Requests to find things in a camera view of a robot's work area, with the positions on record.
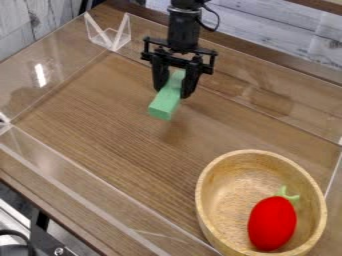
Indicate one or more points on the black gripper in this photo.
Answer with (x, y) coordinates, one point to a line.
(180, 50)

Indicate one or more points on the green rectangular stick block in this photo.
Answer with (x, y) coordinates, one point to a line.
(166, 101)

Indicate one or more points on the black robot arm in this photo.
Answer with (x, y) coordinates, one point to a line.
(185, 3)

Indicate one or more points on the light wooden oval bowl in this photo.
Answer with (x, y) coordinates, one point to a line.
(235, 182)

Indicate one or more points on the red plush tomato toy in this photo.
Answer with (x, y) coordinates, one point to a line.
(273, 221)

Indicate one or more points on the clear acrylic corner bracket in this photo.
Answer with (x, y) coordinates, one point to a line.
(110, 38)

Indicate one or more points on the clear acrylic tray wall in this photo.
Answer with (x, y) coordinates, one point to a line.
(114, 223)

